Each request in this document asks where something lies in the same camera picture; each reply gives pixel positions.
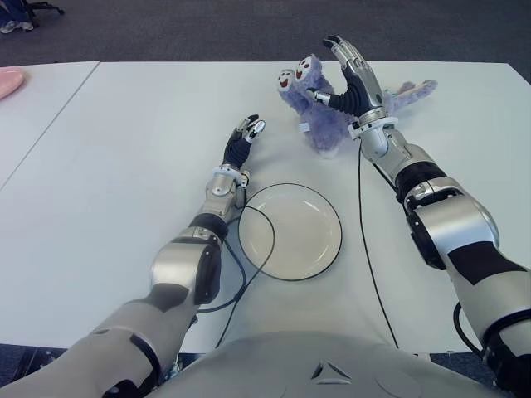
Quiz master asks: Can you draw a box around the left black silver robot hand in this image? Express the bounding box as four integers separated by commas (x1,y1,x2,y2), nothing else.
222,114,266,168

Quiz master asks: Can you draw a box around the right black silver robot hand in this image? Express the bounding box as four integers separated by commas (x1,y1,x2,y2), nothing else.
306,35,387,121

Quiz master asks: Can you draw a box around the purple plush doll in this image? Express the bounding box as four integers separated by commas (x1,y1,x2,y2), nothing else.
276,54,439,158

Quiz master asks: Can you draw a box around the white plate with black rim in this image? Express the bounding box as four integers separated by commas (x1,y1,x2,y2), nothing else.
237,182,343,281

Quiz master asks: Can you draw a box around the pink plate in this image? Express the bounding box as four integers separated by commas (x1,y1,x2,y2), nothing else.
0,68,26,100

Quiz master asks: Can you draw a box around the grey robot torso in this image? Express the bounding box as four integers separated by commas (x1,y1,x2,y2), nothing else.
140,330,511,398

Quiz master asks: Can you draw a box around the black office chair base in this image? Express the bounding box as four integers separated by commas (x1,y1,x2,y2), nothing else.
24,0,66,26

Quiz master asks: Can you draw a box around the white sneaker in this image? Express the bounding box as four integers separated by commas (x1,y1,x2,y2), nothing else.
0,19,34,34

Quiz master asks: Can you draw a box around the person leg in jeans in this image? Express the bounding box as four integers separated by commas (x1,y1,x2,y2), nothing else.
0,0,32,24

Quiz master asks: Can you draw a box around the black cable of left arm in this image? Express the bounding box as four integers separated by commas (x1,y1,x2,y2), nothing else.
194,182,276,348

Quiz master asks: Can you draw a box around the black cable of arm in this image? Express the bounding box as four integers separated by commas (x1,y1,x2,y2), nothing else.
355,138,400,349
194,182,276,348

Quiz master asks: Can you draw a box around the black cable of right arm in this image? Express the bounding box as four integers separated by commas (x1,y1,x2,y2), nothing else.
355,138,400,349

